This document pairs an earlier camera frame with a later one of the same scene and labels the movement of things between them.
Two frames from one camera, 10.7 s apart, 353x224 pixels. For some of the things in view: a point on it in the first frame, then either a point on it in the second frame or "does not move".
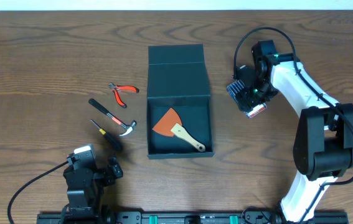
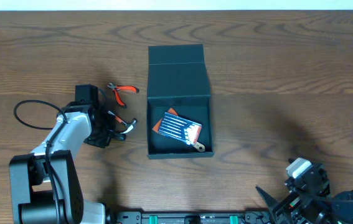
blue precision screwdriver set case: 246,102 to 180,129
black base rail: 194,218 does not move
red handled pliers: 116,88 does not move
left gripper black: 114,171 to 106,128
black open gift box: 178,79 does not move
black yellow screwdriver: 113,142 to 118,136
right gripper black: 263,95 to 297,203
